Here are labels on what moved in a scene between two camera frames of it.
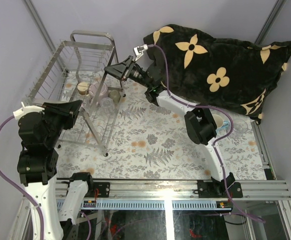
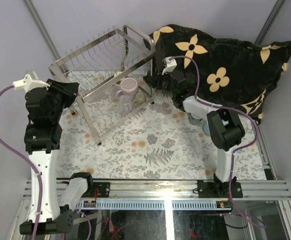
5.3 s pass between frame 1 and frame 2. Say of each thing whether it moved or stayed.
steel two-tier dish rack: moved
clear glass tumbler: moved
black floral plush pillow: stayed
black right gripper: moved
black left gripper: moved
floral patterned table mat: stayed
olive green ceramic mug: moved
